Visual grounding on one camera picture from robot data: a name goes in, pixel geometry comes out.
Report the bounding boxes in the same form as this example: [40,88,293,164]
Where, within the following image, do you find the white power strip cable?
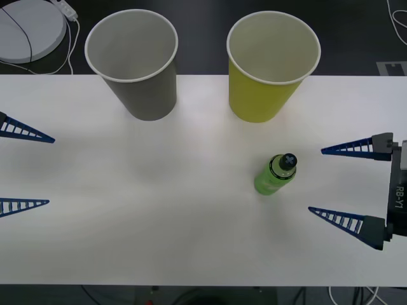
[0,17,81,76]

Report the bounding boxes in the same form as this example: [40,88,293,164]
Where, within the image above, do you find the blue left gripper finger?
[0,111,56,144]
[0,198,51,219]

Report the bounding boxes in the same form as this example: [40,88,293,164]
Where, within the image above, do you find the green plastic bottle black cap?
[253,152,299,196]

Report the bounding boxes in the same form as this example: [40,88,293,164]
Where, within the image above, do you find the thin black cable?
[0,4,33,61]

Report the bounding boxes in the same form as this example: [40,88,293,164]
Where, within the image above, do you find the white round base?
[0,0,67,64]

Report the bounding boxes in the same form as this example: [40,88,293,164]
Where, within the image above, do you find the white power strip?
[52,0,79,22]

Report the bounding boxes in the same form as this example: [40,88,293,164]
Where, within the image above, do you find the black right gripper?
[307,132,407,252]

